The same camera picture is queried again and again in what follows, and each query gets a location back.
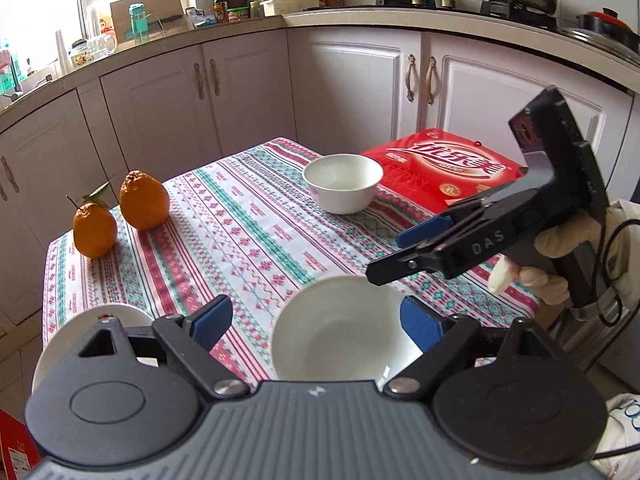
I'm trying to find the gas stove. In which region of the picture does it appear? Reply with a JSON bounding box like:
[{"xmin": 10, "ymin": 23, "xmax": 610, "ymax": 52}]
[{"xmin": 300, "ymin": 0, "xmax": 561, "ymax": 31}]

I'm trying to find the teal water bottle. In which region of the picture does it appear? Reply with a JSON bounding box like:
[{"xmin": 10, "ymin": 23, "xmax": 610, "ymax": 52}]
[{"xmin": 128, "ymin": 2, "xmax": 151, "ymax": 45}]

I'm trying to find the orange with green leaves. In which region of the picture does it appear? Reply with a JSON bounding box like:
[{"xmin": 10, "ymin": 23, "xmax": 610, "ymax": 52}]
[{"xmin": 67, "ymin": 182, "xmax": 118, "ymax": 260}]

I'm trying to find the large pear-shaped orange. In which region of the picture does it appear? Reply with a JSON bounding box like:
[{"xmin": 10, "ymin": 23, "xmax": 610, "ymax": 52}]
[{"xmin": 119, "ymin": 170, "xmax": 170, "ymax": 232}]

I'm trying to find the white kitchen cabinet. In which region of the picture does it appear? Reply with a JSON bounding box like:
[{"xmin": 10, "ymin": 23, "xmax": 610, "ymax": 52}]
[{"xmin": 0, "ymin": 25, "xmax": 640, "ymax": 321}]

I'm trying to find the deep white bowl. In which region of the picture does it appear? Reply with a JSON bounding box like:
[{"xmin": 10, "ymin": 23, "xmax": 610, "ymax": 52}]
[{"xmin": 302, "ymin": 154, "xmax": 384, "ymax": 216}]

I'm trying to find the black cable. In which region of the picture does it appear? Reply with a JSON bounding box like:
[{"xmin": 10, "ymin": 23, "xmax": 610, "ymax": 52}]
[{"xmin": 595, "ymin": 212, "xmax": 633, "ymax": 328}]

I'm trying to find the patterned tablecloth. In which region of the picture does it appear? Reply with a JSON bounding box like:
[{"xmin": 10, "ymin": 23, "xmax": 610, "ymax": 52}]
[{"xmin": 42, "ymin": 136, "xmax": 543, "ymax": 391}]

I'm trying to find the person's right hand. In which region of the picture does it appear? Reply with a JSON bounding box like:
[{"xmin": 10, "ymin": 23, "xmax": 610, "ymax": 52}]
[{"xmin": 490, "ymin": 212, "xmax": 606, "ymax": 306}]

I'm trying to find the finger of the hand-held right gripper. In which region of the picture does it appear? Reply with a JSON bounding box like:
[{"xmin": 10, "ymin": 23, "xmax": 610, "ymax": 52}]
[
  {"xmin": 397, "ymin": 195, "xmax": 506, "ymax": 251},
  {"xmin": 366, "ymin": 242, "xmax": 451, "ymax": 287}
]

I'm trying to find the white printed clothing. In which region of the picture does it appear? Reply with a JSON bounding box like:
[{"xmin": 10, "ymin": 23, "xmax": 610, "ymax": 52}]
[{"xmin": 605, "ymin": 392, "xmax": 640, "ymax": 461}]

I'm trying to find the flat cardboard box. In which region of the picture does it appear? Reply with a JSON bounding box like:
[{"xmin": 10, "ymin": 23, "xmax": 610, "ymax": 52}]
[{"xmin": 109, "ymin": 0, "xmax": 183, "ymax": 36}]

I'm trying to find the large white fruit-print plate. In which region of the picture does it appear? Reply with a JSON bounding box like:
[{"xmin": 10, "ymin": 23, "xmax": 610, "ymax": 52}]
[{"xmin": 31, "ymin": 304, "xmax": 153, "ymax": 401}]

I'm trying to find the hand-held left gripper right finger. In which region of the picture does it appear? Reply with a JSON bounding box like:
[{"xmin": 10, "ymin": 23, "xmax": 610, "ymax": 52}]
[{"xmin": 382, "ymin": 296, "xmax": 555, "ymax": 397}]

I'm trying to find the glass mug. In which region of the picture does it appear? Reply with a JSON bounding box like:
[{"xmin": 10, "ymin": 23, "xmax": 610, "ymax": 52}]
[{"xmin": 87, "ymin": 30, "xmax": 118, "ymax": 61}]

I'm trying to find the red plastic packet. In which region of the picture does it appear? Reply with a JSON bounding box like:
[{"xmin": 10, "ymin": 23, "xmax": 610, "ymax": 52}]
[{"xmin": 360, "ymin": 127, "xmax": 531, "ymax": 213}]

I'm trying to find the white plastic tub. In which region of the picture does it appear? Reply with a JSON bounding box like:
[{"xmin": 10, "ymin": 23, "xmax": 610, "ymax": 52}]
[{"xmin": 260, "ymin": 0, "xmax": 321, "ymax": 17}]

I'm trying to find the black pot with red lid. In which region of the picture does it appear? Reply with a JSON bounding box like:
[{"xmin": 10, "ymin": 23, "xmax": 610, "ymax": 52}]
[{"xmin": 577, "ymin": 7, "xmax": 640, "ymax": 63}]

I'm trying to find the red carton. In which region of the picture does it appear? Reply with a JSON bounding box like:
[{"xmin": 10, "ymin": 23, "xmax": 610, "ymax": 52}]
[{"xmin": 0, "ymin": 407, "xmax": 41, "ymax": 480}]

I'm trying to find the kitchen countertop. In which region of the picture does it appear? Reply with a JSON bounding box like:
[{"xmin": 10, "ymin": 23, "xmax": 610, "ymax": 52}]
[{"xmin": 0, "ymin": 2, "xmax": 640, "ymax": 126}]

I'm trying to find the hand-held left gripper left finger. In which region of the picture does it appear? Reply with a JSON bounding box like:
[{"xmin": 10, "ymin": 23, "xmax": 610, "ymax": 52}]
[{"xmin": 75, "ymin": 294, "xmax": 251, "ymax": 402}]

